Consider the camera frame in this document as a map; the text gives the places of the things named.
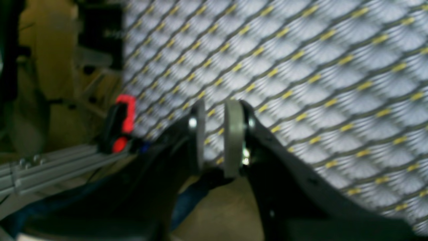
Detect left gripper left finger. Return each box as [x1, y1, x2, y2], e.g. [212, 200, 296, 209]
[20, 100, 205, 241]

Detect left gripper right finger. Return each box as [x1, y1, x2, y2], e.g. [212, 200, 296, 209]
[224, 100, 422, 241]

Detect fan-patterned table cloth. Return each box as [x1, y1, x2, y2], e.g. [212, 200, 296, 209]
[123, 0, 428, 236]

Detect aluminium frame rail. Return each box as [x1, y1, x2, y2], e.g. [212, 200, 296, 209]
[0, 145, 129, 196]

